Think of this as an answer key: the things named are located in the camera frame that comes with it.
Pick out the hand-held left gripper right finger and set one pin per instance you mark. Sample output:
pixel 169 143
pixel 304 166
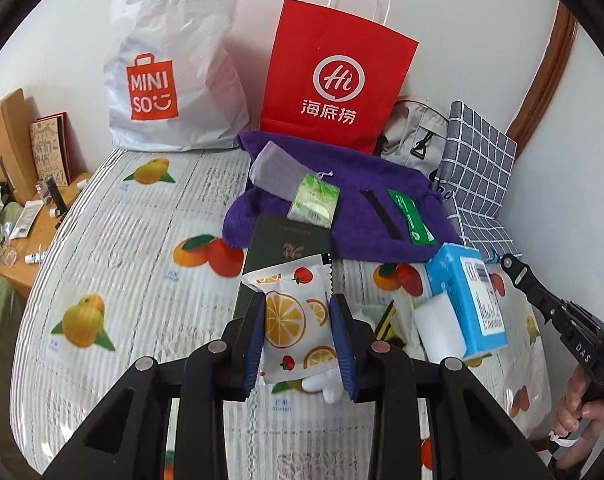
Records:
pixel 342 345

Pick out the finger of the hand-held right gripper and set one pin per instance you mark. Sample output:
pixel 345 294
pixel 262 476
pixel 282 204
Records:
pixel 526 280

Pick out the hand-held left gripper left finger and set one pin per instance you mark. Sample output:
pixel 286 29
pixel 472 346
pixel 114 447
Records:
pixel 254 345

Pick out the white toy figure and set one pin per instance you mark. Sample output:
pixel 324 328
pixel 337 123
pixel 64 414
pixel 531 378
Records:
pixel 322 385

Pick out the orange print packet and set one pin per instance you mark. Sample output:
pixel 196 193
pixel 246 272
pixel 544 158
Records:
pixel 292 320

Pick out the white sponge block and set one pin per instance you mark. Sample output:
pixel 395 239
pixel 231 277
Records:
pixel 436 325

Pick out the green wipes pack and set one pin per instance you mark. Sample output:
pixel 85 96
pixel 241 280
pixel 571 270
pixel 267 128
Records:
pixel 409 215

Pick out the green tissue packet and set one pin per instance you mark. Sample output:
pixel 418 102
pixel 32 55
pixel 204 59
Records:
pixel 312 200

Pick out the translucent mesh pouch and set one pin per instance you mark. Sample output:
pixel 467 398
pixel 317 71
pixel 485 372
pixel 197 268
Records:
pixel 277 167

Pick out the person's right hand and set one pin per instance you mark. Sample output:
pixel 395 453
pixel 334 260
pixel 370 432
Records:
pixel 571 405

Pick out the blue tissue pack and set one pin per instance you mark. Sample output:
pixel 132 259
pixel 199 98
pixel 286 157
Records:
pixel 461 285

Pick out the dark green box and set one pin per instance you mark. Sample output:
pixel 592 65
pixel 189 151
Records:
pixel 282 240

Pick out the grey checked fabric bag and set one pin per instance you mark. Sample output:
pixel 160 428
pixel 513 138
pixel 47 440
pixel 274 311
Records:
pixel 476 160

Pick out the fruit print tablecloth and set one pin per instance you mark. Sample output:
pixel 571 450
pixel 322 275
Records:
pixel 142 260

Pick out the grey backpack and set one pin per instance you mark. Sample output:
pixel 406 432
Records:
pixel 416 125

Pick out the wooden nightstand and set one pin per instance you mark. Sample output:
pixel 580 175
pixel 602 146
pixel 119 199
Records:
pixel 47 232

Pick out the dark bottle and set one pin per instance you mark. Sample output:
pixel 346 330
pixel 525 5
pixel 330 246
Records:
pixel 54 195

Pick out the flat white tube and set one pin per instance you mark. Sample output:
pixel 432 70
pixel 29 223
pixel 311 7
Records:
pixel 26 220

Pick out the illustrated book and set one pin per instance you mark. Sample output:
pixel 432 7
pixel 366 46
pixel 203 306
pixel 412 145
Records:
pixel 49 145

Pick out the white plastic shopping bag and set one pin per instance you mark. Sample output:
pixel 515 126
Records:
pixel 182 60

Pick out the red paper bag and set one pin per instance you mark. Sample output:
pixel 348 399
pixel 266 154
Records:
pixel 332 50

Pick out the wooden headboard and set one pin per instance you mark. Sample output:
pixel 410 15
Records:
pixel 7 130

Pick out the wooden door frame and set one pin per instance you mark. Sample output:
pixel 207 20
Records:
pixel 546 70

